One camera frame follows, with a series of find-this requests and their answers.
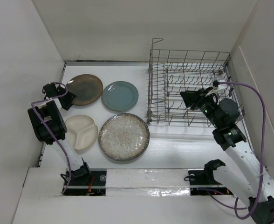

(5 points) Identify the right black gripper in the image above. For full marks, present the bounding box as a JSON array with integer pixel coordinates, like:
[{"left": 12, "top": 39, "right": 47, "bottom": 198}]
[{"left": 179, "top": 86, "right": 221, "bottom": 128}]

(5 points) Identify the brown glazed round plate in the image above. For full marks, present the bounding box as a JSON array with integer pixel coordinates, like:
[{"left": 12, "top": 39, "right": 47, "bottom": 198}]
[{"left": 67, "top": 74, "right": 103, "bottom": 106}]

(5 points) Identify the blue-grey round plate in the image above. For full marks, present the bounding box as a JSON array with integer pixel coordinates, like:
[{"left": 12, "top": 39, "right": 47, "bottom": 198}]
[{"left": 102, "top": 81, "right": 139, "bottom": 112}]

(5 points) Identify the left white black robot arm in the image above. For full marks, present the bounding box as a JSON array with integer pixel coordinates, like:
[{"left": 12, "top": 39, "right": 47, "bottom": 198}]
[{"left": 27, "top": 82, "right": 93, "bottom": 185}]

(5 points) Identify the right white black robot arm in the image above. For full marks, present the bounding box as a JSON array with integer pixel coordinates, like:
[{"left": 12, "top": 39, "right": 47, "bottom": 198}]
[{"left": 180, "top": 87, "right": 274, "bottom": 224}]

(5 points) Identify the cream divided plate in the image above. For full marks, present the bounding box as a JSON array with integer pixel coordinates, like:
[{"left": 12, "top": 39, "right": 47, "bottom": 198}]
[{"left": 65, "top": 115, "right": 98, "bottom": 150}]

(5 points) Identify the speckled white dark-rimmed plate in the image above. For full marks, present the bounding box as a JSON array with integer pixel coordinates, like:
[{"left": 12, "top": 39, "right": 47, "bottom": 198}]
[{"left": 98, "top": 113, "right": 150, "bottom": 162}]

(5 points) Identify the grey wire dish rack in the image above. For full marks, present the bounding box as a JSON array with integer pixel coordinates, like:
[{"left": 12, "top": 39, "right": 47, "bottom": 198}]
[{"left": 146, "top": 38, "right": 245, "bottom": 129}]

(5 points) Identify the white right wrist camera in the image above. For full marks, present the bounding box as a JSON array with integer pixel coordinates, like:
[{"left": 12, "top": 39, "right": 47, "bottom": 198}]
[{"left": 212, "top": 77, "right": 227, "bottom": 94}]

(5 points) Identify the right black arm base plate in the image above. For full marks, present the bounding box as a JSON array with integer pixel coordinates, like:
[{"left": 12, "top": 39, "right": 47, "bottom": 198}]
[{"left": 184, "top": 169, "right": 233, "bottom": 196}]

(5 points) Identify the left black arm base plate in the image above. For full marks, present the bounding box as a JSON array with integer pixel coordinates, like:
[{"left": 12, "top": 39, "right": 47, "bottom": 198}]
[{"left": 61, "top": 169, "right": 107, "bottom": 196}]

